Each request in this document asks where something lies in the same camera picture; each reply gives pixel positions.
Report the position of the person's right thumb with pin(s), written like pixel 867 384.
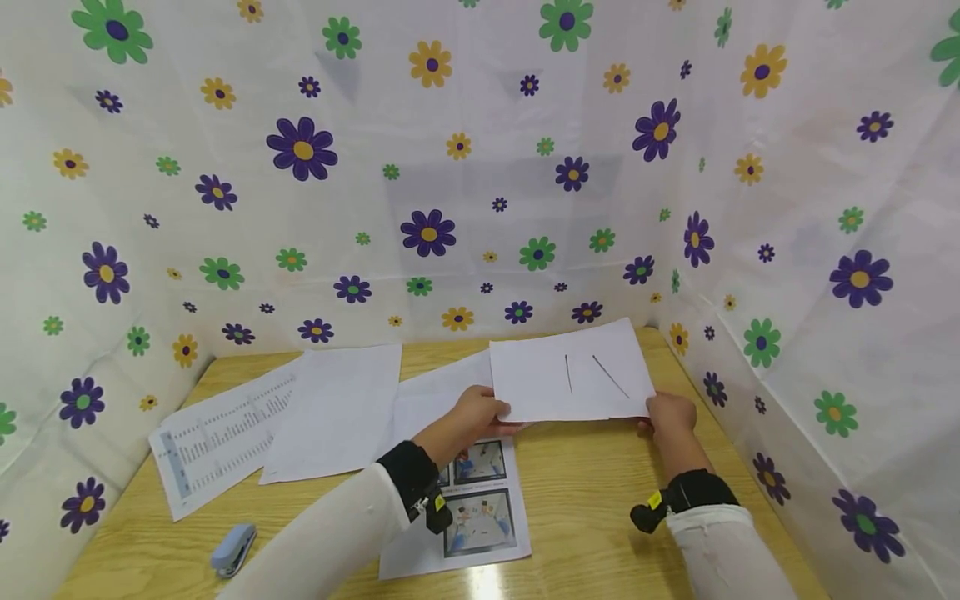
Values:
pixel 657 405

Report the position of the person's right hand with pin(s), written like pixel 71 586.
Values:
pixel 673 421

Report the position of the person's left hand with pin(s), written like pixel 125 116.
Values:
pixel 463 418

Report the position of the person's left forearm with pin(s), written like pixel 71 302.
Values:
pixel 322 542

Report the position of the person's right fingers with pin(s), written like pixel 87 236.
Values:
pixel 645 427

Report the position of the person's left thumb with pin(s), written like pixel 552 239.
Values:
pixel 491 400

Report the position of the paper with printed photos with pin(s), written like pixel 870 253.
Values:
pixel 487 517

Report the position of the black wrist band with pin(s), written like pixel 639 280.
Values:
pixel 411 479
pixel 694 492

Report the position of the white paper with two lines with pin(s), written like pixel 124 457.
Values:
pixel 547 375

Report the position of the person's left fingers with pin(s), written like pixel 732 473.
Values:
pixel 511 428

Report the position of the blue stapler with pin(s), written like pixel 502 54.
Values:
pixel 233 550

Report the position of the blank white paper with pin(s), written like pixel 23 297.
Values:
pixel 431 398
pixel 334 412

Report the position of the paper with printed table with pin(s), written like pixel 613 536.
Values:
pixel 217 433

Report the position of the person's right forearm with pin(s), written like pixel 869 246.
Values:
pixel 724 554

